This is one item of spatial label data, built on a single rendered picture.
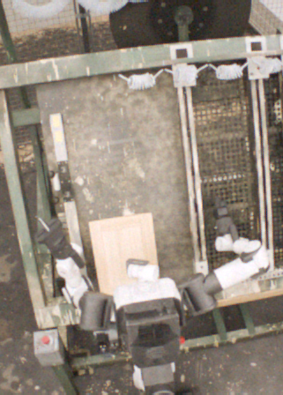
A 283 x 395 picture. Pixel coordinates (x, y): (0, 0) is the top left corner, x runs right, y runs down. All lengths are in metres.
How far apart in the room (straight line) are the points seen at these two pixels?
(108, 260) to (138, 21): 1.28
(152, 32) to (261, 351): 2.18
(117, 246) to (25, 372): 1.34
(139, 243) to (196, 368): 1.18
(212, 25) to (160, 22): 0.30
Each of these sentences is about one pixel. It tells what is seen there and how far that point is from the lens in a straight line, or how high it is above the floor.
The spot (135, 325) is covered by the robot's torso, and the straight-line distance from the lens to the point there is 1.72.
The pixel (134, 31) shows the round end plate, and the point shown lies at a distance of 2.58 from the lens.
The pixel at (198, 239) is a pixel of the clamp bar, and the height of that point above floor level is 1.11.
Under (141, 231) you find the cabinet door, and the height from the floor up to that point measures 1.16.
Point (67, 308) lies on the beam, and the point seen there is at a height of 0.89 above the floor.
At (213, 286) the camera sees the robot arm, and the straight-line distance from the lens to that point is 1.87.
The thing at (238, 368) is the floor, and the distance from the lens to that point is 3.20.
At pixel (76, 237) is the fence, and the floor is 1.19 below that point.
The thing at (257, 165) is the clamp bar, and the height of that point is 1.40.
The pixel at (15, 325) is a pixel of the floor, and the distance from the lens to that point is 3.45.
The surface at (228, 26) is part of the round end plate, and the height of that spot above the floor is 1.75.
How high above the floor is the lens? 2.95
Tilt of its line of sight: 48 degrees down
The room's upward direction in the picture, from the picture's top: 3 degrees counter-clockwise
